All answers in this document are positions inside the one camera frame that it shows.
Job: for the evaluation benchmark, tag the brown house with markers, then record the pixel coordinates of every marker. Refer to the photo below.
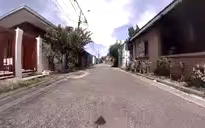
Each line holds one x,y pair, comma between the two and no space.
150,45

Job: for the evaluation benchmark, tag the house with red gate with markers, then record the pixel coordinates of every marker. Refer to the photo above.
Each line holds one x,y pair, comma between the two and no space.
26,46

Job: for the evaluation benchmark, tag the utility pole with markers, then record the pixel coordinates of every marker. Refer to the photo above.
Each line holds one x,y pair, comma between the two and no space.
79,20

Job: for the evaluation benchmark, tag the row of bushes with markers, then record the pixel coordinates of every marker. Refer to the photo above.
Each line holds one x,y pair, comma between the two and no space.
200,75

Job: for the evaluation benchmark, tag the concrete kerb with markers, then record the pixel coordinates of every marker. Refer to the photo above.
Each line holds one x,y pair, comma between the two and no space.
176,90

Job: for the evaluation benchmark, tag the leafy bush tree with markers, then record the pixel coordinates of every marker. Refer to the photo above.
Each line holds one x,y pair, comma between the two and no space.
66,41

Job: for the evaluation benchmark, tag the grass strip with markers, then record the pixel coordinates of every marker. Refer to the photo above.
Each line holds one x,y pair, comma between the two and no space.
13,85

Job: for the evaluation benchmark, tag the grey asphalt road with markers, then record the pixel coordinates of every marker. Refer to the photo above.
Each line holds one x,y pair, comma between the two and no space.
103,90

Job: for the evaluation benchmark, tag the white building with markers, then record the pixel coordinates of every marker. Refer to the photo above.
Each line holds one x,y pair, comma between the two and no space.
124,55

